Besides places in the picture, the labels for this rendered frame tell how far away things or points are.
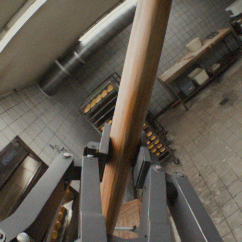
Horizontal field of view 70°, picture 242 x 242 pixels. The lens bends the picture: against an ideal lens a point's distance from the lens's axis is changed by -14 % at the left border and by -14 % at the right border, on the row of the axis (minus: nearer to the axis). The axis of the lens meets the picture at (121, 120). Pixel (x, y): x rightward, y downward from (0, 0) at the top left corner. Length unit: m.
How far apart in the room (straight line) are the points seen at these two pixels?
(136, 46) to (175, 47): 5.20
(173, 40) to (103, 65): 1.94
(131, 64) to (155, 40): 0.03
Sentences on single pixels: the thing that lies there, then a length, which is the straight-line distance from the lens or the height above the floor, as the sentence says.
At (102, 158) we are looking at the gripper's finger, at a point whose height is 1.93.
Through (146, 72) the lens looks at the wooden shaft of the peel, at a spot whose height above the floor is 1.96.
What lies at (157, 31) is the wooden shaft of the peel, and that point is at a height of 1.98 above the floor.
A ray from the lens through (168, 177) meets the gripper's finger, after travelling 0.17.
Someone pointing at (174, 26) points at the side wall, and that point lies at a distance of 5.41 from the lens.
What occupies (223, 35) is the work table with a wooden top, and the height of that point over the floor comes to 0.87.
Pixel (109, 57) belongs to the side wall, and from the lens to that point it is 5.18.
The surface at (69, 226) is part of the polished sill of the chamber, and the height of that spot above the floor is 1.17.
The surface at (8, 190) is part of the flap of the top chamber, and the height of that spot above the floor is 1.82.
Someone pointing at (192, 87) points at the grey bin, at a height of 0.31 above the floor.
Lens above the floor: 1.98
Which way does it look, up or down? 15 degrees down
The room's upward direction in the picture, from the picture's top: 42 degrees counter-clockwise
